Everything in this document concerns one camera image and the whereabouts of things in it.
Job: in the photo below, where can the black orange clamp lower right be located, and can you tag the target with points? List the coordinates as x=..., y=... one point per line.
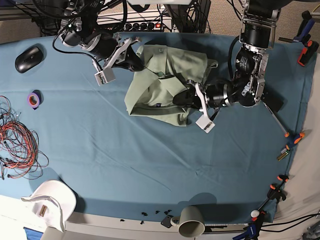
x=275, y=191

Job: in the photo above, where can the black power strip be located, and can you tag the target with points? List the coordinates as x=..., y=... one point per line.
x=143, y=27

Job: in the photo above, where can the blue black clamp top right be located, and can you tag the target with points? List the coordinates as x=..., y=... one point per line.
x=303, y=34

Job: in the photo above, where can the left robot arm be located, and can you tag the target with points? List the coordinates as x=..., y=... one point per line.
x=247, y=84

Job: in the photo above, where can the white pen orange tip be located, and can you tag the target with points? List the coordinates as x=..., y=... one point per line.
x=276, y=118

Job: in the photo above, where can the light green T-shirt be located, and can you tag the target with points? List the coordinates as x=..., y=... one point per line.
x=165, y=74

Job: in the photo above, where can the blue table cloth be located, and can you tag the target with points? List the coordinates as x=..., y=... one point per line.
x=133, y=167

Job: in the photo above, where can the blue black clamp bottom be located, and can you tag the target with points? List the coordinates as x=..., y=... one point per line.
x=252, y=231

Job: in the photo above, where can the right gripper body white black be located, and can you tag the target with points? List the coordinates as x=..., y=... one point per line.
x=106, y=50

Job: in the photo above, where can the white ball knob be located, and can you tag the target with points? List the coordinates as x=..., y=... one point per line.
x=255, y=213

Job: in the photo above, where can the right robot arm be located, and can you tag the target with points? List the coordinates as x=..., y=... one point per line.
x=80, y=23

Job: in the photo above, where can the black orange clamp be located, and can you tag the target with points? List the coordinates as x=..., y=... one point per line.
x=307, y=52
x=275, y=191

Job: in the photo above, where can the purple tape roll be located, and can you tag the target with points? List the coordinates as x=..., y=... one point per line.
x=34, y=99

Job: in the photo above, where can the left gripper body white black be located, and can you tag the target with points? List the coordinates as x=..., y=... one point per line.
x=213, y=97

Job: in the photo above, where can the orange blue screwdriver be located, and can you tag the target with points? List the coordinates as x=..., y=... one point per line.
x=292, y=140

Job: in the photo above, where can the black computer mouse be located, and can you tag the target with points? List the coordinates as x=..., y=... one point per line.
x=28, y=59

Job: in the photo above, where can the black orange clamp upper right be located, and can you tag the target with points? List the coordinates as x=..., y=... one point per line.
x=307, y=52

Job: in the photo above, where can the black remote control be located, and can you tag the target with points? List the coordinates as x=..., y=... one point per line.
x=272, y=99

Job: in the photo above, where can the blue black clamp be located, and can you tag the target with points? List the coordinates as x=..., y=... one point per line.
x=252, y=231
x=303, y=34

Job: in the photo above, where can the white baseball cap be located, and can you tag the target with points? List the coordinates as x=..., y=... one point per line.
x=53, y=202

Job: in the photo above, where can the grey-green ceramic mug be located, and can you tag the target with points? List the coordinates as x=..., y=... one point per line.
x=190, y=223

